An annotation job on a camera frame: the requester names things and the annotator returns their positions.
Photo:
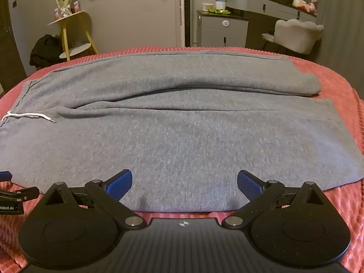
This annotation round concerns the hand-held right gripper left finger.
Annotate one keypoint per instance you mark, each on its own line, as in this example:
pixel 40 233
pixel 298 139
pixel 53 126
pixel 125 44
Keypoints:
pixel 119 183

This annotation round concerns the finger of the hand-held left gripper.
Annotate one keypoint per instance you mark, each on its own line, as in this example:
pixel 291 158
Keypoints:
pixel 20 194
pixel 5 175

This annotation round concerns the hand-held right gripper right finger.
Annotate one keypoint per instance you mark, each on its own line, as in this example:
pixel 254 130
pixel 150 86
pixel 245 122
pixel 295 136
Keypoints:
pixel 250 183

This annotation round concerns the grey sock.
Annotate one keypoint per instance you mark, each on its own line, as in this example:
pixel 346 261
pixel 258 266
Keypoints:
pixel 176 136

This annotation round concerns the pink ribbed blanket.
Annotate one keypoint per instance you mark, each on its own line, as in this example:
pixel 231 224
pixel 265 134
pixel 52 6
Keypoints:
pixel 345 213

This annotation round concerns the black bag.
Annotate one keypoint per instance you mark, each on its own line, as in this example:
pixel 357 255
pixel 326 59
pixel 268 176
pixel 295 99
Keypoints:
pixel 45 51

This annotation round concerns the dark wooden door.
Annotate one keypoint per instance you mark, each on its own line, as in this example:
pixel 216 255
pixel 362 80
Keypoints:
pixel 11 42

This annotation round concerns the white upholstered chair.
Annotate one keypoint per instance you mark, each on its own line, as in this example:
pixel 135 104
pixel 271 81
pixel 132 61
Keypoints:
pixel 295 35

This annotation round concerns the grey drawer cabinet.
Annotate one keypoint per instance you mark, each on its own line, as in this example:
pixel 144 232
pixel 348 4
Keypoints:
pixel 223 31

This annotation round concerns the yellow side table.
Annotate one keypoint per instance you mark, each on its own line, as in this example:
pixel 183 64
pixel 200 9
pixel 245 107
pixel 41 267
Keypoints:
pixel 72 31

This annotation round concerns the small pink box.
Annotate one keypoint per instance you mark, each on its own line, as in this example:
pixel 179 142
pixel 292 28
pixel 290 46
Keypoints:
pixel 77 6
pixel 57 13

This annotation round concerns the green packet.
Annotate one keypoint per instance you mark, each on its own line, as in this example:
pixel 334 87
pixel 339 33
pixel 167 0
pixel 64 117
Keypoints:
pixel 219 11

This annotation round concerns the grey vanity desk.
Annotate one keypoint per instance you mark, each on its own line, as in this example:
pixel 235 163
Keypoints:
pixel 273 7

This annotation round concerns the white round container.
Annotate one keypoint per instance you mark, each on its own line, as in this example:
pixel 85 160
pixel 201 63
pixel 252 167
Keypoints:
pixel 207 6

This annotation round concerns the white tower air conditioner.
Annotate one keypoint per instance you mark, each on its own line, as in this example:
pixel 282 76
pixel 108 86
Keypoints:
pixel 182 11

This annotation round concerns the blue and white box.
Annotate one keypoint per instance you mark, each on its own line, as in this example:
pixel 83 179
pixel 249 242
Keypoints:
pixel 221 0

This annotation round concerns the white and red bowl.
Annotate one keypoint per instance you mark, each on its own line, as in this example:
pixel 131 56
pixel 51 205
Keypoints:
pixel 299 2

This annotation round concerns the pink plush toy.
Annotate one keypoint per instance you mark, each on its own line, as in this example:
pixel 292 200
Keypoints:
pixel 312 5

